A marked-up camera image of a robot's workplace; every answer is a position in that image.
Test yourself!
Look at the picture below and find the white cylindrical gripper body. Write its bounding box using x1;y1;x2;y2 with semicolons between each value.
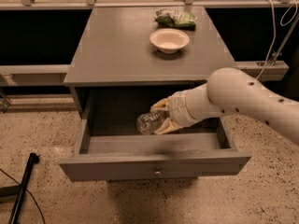
168;84;231;128

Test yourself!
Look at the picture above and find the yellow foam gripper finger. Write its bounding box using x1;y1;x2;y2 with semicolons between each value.
154;118;181;134
150;97;170;112

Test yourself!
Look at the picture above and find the clear plastic water bottle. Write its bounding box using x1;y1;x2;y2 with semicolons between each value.
136;110;169;135

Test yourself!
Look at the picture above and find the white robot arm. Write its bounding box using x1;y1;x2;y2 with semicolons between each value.
150;68;299;145

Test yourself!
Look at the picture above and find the round metal drawer knob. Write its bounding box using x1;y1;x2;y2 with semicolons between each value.
153;169;162;177

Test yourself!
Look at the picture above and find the open grey top drawer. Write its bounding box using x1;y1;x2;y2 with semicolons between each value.
58;89;252;182

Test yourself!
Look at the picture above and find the grey wooden nightstand cabinet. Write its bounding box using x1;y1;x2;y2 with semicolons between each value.
64;7;235;112

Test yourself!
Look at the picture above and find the white paper bowl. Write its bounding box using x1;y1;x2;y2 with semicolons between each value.
149;28;190;54

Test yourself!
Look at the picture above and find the green chip bag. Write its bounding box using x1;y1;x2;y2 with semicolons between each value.
155;9;197;29

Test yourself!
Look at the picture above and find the black stand leg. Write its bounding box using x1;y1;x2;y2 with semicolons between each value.
0;153;39;224

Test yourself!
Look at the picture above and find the aluminium frame railing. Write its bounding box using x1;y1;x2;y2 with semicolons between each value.
0;0;299;114

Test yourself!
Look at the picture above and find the white hanging cable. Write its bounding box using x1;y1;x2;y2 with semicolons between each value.
254;0;299;81

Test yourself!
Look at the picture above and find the thin black cable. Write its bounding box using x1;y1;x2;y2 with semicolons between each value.
0;167;47;224

